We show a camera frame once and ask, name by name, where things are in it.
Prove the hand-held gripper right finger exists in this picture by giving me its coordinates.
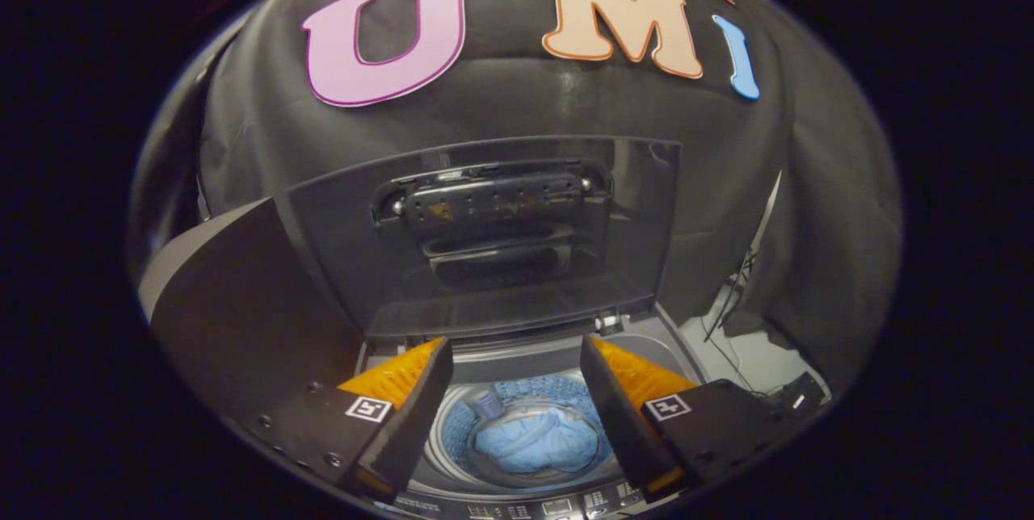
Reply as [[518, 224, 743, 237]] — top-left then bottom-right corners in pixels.
[[579, 334, 797, 503]]

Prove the white cabinet with dark frame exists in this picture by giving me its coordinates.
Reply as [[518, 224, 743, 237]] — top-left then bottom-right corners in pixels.
[[139, 197, 364, 424]]

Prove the black backdrop cloth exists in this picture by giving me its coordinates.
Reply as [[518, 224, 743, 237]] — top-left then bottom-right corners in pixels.
[[129, 0, 903, 392]]

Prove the black box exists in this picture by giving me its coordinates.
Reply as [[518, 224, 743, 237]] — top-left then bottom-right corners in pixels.
[[771, 372, 826, 413]]

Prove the black light stand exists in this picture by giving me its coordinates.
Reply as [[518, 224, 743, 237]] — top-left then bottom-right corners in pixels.
[[703, 173, 783, 343]]

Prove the light blue cloth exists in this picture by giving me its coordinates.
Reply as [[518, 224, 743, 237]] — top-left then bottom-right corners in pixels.
[[473, 405, 603, 475]]

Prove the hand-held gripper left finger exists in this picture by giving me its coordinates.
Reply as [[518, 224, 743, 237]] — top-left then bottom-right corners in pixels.
[[242, 336, 455, 505]]

